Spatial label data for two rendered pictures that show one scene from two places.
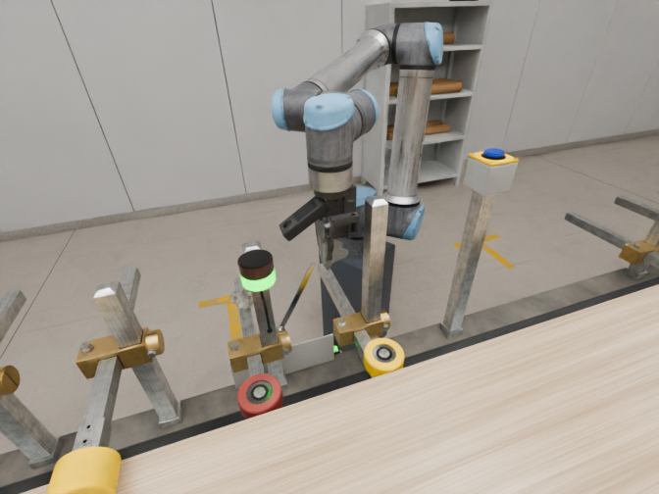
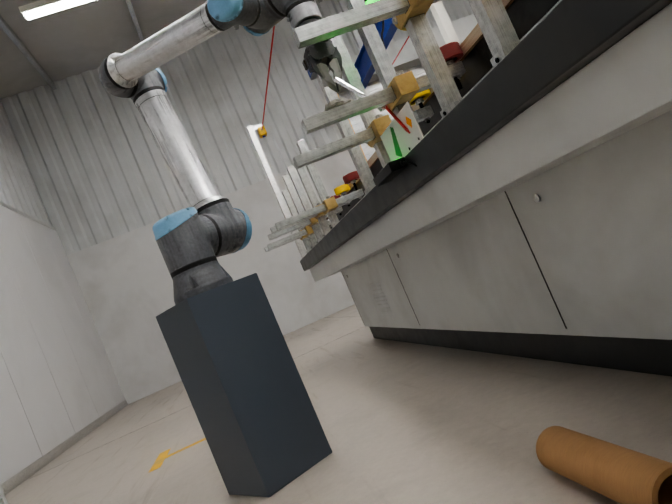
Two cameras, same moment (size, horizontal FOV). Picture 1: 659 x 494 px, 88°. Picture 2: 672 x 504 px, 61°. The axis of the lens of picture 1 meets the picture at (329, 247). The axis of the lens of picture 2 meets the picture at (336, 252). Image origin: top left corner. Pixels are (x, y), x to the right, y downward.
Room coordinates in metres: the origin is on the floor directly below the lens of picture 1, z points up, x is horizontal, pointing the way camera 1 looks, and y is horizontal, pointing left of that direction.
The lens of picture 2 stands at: (0.66, 1.61, 0.48)
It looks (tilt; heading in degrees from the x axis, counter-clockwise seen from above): 2 degrees up; 276
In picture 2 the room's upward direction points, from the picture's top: 23 degrees counter-clockwise
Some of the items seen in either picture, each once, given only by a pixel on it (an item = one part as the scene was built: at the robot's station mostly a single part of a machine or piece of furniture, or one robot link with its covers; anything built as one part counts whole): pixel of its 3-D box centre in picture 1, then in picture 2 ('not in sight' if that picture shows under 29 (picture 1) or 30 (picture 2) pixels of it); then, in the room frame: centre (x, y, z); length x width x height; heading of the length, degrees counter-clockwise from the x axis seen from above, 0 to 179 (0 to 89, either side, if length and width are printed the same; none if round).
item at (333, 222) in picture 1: (334, 211); (316, 46); (0.66, -0.01, 1.12); 0.09 x 0.08 x 0.12; 108
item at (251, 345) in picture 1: (260, 350); (400, 93); (0.51, 0.16, 0.85); 0.13 x 0.06 x 0.05; 108
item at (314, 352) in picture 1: (284, 361); (400, 138); (0.55, 0.12, 0.75); 0.26 x 0.01 x 0.10; 108
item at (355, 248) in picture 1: (357, 237); (199, 280); (1.28, -0.13, 0.65); 0.19 x 0.19 x 0.10
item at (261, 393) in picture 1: (263, 408); (451, 68); (0.37, 0.14, 0.85); 0.08 x 0.08 x 0.11
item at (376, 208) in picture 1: (372, 291); (362, 102); (0.60, -0.09, 0.93); 0.03 x 0.03 x 0.48; 18
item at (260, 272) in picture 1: (256, 264); not in sight; (0.48, 0.13, 1.11); 0.06 x 0.06 x 0.02
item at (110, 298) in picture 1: (150, 373); (425, 45); (0.44, 0.38, 0.86); 0.03 x 0.03 x 0.48; 18
